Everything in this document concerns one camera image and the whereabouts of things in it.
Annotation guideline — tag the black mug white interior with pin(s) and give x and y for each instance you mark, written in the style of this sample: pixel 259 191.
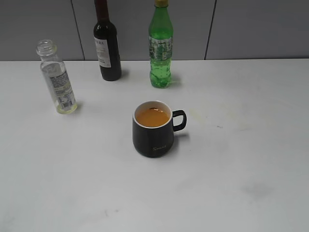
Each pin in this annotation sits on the black mug white interior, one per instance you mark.
pixel 153 128

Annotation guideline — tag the orange juice plastic bottle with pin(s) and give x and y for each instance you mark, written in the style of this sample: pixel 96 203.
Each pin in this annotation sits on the orange juice plastic bottle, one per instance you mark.
pixel 56 77

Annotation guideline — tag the green plastic soda bottle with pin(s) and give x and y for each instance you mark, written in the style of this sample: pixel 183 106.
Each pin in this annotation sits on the green plastic soda bottle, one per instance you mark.
pixel 160 45

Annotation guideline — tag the dark red wine bottle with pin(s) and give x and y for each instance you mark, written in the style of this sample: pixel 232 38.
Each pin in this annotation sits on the dark red wine bottle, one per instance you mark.
pixel 105 35

